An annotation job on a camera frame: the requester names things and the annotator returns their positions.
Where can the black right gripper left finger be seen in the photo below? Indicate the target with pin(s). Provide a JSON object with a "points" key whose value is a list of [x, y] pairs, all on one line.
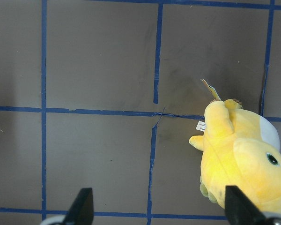
{"points": [[81, 211]]}

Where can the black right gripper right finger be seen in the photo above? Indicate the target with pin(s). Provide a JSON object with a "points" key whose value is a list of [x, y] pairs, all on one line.
{"points": [[239, 210]]}

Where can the yellow plush dinosaur toy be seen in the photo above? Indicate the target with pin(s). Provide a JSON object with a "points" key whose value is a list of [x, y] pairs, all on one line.
{"points": [[239, 148]]}

